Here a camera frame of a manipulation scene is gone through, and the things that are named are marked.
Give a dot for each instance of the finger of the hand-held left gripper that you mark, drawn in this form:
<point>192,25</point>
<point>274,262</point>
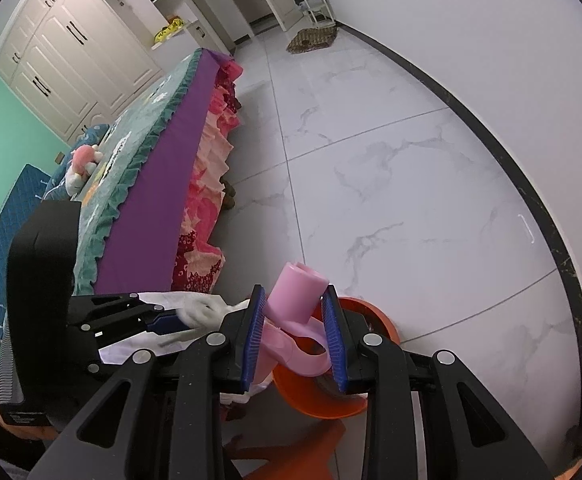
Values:
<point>116,305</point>
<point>166,322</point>

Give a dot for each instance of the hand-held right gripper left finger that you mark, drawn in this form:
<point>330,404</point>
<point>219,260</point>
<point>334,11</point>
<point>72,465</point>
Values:
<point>251,340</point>

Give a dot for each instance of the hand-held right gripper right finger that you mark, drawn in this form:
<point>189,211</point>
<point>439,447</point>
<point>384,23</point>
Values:
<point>333,345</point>

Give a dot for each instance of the orange plastic bin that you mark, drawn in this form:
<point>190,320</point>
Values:
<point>321,405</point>

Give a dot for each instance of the pink plastic object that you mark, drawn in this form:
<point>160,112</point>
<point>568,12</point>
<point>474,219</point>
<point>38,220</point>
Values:
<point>296,295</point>

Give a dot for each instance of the white cloth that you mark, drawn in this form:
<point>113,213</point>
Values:
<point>166,301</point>

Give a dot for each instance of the blue padded headboard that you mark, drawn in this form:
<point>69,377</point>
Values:
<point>6,240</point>

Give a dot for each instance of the pink floral bed skirt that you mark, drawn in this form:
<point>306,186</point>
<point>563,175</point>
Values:
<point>203,220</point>

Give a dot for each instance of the orange plastic stool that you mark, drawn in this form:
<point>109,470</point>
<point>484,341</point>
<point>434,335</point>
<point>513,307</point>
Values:
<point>291,450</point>

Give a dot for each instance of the pink and white plush toy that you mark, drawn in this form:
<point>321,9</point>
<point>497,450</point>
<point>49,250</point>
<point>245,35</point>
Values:
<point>83,157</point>

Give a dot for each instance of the purple bed sheet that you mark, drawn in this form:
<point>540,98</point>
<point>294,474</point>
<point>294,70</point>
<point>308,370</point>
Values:
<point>161,185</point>

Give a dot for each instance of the green printed bed cover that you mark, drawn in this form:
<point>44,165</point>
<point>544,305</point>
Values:
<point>131,135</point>

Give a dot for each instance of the cream wardrobe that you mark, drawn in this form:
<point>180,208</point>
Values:
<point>81,45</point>

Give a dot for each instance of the yellow items on shelf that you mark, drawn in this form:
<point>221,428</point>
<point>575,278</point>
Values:
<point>168,30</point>

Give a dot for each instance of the cream open shelf unit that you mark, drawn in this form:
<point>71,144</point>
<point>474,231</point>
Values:
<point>206,20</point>

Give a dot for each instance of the brown doormat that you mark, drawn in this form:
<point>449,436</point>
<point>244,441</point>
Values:
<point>311,40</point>

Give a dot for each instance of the white storage rack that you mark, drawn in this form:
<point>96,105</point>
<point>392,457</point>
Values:
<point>316,0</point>

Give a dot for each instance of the wall socket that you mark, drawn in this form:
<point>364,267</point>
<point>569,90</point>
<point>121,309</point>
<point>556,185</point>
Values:
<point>59,157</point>

